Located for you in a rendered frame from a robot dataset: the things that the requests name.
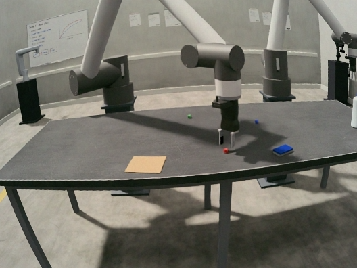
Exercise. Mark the white bottle with blue cap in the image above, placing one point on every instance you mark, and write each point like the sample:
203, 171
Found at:
354, 113

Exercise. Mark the beige flat mat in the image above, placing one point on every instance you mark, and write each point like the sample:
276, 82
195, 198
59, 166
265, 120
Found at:
146, 164

